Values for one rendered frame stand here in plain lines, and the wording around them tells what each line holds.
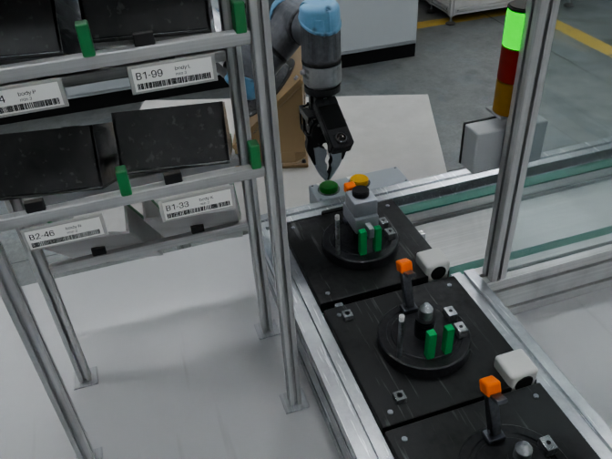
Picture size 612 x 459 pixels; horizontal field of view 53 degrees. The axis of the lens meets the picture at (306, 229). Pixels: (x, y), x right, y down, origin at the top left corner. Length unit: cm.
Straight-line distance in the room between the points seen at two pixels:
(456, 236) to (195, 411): 61
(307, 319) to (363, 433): 23
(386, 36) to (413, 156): 287
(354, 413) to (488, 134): 45
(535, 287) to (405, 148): 64
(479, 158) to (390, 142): 75
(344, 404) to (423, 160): 87
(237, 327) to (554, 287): 59
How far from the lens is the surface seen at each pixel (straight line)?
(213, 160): 75
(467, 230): 128
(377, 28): 441
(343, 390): 92
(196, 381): 108
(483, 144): 96
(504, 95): 94
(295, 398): 102
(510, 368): 93
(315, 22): 114
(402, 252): 113
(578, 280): 124
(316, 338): 98
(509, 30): 91
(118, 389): 111
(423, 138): 172
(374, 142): 170
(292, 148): 157
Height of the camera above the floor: 168
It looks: 37 degrees down
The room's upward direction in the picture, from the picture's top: 3 degrees counter-clockwise
